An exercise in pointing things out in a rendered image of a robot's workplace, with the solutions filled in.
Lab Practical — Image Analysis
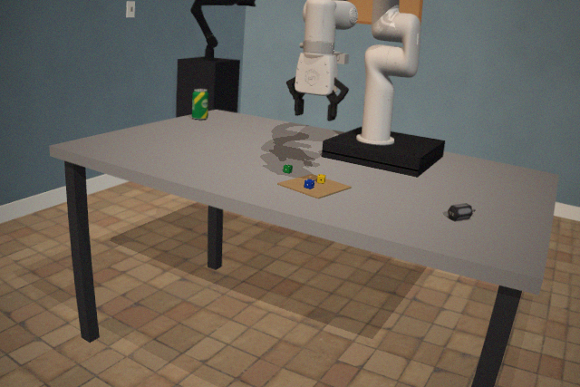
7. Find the green and yellow drink can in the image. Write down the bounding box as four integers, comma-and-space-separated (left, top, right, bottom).
192, 89, 208, 121

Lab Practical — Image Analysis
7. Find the tan square mat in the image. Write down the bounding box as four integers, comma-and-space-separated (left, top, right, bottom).
277, 174, 352, 198

